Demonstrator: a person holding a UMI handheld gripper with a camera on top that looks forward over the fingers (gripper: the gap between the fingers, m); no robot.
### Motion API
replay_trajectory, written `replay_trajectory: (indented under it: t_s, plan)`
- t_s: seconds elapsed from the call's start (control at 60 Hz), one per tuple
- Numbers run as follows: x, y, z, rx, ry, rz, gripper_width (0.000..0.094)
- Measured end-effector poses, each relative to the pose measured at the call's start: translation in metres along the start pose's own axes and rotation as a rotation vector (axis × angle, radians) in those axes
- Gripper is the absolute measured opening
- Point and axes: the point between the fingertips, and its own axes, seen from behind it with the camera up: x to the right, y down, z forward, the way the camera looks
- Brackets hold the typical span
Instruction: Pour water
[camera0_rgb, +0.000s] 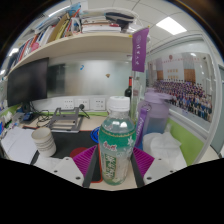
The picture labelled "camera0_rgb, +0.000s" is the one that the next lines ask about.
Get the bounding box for group photo poster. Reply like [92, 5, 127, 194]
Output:
[146, 51, 215, 123]

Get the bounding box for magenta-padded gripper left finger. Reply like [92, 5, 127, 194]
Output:
[51, 144, 101, 189]

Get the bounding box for white paper sheets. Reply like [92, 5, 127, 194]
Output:
[0, 126, 38, 165]

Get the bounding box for purple hanging banner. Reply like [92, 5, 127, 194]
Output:
[131, 27, 150, 74]

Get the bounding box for purple translucent water jug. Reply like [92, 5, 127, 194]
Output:
[134, 88, 171, 150]

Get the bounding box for flat round red coaster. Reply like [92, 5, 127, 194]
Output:
[69, 146, 104, 184]

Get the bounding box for grey metal laptop stand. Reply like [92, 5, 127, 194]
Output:
[45, 106, 85, 134]

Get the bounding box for white patterned cup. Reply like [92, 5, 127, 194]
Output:
[31, 127, 57, 158]

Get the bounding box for white wall socket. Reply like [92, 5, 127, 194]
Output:
[77, 98, 91, 111]
[93, 97, 107, 111]
[63, 98, 75, 111]

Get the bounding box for black desk mat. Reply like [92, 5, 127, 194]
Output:
[29, 130, 101, 166]

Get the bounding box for wooden shelf with books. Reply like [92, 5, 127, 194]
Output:
[4, 1, 145, 78]

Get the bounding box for flat white paper towel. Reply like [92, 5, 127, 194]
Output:
[33, 154, 65, 169]

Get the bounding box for black cable bundle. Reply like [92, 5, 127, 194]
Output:
[30, 104, 52, 128]

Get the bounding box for rectangular ceiling light panel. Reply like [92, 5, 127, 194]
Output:
[155, 16, 188, 36]

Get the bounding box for small blue box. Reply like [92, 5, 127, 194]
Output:
[22, 111, 35, 122]

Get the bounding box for blue coiled cable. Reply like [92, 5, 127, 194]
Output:
[89, 125, 101, 145]

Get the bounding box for green-labelled clear drink bottle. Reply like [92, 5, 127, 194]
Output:
[98, 95, 138, 187]

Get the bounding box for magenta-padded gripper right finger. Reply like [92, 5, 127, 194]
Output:
[130, 146, 178, 188]

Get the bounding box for crumpled white tissue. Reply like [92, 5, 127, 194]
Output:
[142, 124, 188, 171]

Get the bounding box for black computer monitor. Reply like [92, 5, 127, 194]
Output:
[6, 57, 50, 108]

